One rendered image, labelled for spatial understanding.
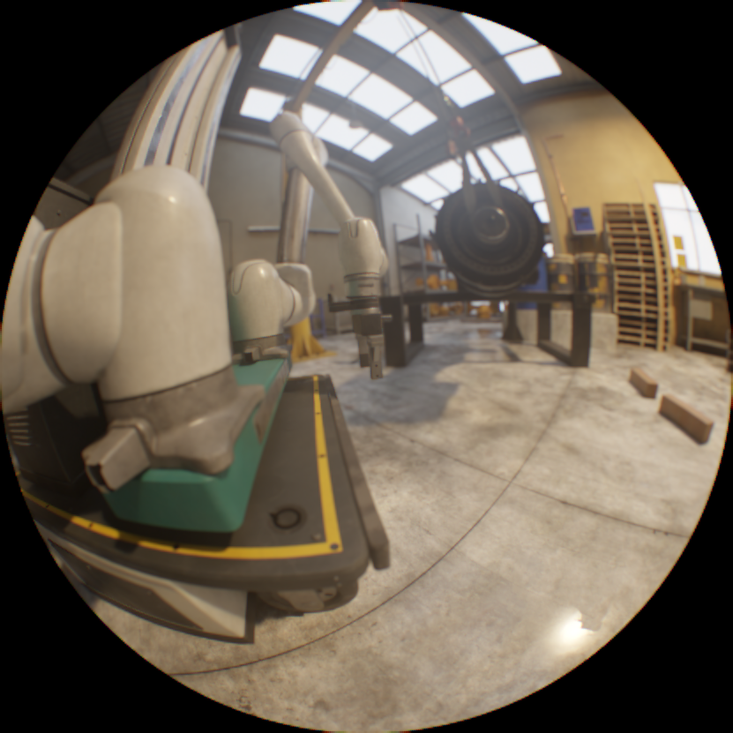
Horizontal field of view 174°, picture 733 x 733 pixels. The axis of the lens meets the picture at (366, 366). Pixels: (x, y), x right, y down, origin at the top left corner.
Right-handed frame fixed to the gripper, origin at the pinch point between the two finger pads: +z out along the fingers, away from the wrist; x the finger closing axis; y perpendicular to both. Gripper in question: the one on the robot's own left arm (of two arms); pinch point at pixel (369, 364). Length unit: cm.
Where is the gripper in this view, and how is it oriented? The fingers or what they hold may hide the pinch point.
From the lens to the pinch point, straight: 62.8
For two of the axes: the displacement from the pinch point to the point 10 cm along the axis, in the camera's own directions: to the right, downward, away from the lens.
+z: 0.9, 9.7, 2.2
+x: -2.2, -2.0, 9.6
